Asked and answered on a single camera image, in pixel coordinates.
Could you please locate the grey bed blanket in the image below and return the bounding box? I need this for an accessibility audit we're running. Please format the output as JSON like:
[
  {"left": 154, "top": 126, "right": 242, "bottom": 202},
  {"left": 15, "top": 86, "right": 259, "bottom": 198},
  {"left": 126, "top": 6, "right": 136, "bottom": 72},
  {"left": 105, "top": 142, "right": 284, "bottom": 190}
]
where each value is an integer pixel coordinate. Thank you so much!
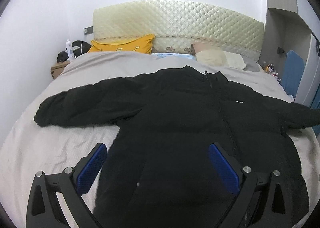
[{"left": 0, "top": 50, "right": 320, "bottom": 228}]

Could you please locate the wall power socket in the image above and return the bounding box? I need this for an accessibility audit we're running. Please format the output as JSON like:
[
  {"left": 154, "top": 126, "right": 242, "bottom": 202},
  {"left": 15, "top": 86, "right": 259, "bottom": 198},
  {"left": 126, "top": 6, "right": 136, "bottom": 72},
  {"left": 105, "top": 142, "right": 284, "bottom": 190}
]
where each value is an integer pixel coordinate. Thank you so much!
[{"left": 84, "top": 26, "right": 93, "bottom": 35}]

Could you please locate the cardboard box nightstand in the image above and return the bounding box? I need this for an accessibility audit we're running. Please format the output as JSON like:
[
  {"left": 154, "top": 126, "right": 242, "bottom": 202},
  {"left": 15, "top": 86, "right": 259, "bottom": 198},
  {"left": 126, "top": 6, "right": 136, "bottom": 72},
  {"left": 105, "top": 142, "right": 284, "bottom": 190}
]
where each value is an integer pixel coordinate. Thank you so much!
[{"left": 50, "top": 60, "right": 69, "bottom": 79}]

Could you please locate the blue curtain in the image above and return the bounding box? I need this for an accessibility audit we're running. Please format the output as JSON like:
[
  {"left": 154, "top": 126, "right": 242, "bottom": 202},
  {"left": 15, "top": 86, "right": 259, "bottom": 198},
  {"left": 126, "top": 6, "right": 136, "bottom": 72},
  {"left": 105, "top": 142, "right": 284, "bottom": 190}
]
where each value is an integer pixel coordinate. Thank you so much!
[{"left": 310, "top": 85, "right": 320, "bottom": 136}]

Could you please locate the yellow pillow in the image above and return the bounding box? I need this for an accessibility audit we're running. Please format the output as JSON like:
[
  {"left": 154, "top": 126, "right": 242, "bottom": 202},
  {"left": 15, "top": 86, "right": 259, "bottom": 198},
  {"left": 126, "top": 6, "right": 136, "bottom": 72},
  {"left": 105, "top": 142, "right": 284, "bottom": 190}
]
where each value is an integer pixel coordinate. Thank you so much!
[{"left": 88, "top": 34, "right": 155, "bottom": 54}]

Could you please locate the blue bed sheet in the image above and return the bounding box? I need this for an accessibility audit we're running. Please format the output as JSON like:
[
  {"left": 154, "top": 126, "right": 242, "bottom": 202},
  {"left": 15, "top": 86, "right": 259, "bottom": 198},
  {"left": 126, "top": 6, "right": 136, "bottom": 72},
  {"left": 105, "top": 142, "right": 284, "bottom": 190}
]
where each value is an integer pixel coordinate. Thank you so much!
[{"left": 151, "top": 52, "right": 196, "bottom": 61}]

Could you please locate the cream quilted headboard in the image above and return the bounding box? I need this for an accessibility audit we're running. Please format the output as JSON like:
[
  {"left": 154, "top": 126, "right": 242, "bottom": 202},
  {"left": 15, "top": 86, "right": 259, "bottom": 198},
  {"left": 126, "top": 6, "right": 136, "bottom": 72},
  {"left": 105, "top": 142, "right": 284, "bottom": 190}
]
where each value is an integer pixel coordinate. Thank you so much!
[{"left": 93, "top": 0, "right": 264, "bottom": 61}]

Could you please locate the white spray bottle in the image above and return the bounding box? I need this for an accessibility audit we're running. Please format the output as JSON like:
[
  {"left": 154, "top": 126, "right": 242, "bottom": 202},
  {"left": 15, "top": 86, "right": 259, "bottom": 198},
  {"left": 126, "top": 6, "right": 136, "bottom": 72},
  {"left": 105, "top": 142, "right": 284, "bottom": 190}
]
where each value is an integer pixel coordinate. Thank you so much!
[{"left": 66, "top": 39, "right": 75, "bottom": 62}]

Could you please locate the black puffer jacket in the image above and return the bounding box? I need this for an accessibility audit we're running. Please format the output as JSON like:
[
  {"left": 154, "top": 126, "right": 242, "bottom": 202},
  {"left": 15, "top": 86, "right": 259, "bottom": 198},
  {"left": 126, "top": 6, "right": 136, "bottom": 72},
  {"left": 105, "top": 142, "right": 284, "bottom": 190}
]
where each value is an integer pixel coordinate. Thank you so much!
[{"left": 34, "top": 66, "right": 319, "bottom": 227}]

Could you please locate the beige patchwork pillow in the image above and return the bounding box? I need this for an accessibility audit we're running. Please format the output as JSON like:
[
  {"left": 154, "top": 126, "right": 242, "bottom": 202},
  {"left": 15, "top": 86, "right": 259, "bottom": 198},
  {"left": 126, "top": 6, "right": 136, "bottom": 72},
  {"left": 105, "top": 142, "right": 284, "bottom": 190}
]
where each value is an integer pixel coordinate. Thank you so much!
[{"left": 191, "top": 43, "right": 262, "bottom": 72}]

